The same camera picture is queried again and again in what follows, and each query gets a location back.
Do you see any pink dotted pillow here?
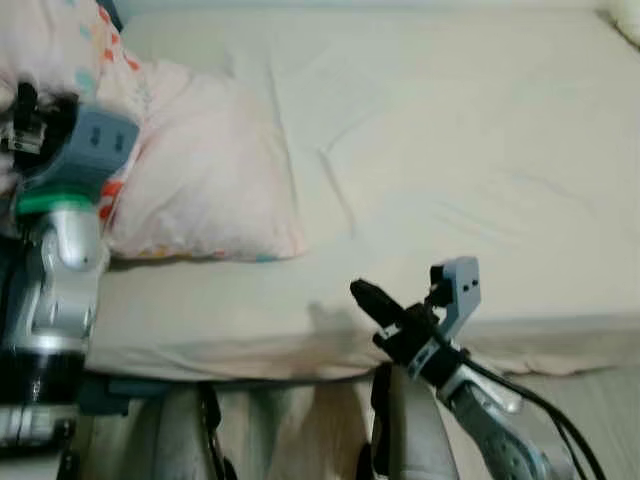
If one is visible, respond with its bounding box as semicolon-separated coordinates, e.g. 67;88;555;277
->
0;0;309;264

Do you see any grey right robot leg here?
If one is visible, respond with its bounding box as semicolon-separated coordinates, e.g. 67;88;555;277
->
358;362;461;480

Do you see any mattress with cream sheet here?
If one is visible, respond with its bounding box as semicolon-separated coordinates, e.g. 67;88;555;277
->
85;0;640;386

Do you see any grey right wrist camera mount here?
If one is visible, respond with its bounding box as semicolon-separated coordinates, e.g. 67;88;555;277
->
430;256;483;346

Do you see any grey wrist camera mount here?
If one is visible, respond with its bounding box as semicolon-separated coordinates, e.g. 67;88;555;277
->
430;256;483;346
18;95;141;206

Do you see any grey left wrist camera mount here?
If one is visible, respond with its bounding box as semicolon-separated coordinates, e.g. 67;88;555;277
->
18;95;141;206

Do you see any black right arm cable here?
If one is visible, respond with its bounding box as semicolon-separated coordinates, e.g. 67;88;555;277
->
465;358;609;480
540;410;586;480

